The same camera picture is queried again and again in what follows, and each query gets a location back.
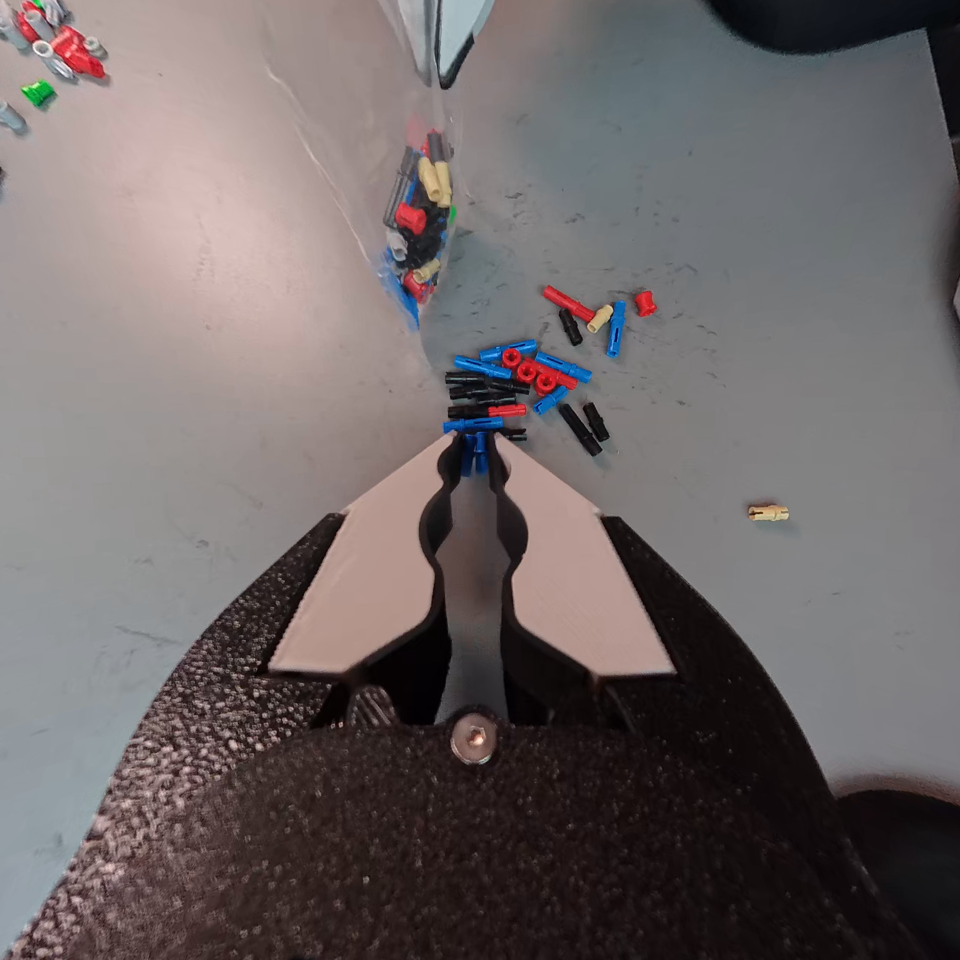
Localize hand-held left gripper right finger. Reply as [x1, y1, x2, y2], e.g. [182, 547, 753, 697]
[489, 433, 678, 725]

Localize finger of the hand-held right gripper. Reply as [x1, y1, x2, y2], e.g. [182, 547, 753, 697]
[422, 0, 483, 90]

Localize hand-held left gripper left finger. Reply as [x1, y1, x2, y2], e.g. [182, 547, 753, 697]
[267, 433, 457, 725]

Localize heap of mixed pins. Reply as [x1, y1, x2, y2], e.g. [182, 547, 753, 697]
[381, 129, 457, 331]

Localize clear plastic bag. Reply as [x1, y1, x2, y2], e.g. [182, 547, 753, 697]
[258, 0, 470, 335]

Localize pile of plastic pins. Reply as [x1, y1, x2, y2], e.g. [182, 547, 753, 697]
[442, 339, 594, 444]

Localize grey desk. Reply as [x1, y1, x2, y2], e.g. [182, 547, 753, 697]
[0, 0, 960, 946]

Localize long black plastic pin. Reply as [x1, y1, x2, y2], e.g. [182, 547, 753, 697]
[558, 404, 603, 457]

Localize red long pin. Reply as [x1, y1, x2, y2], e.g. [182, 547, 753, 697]
[543, 285, 596, 322]

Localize person's black trousers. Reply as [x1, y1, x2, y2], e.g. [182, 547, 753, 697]
[705, 0, 935, 55]

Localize cluster of red grey connectors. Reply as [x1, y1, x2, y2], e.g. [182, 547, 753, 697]
[0, 0, 110, 80]

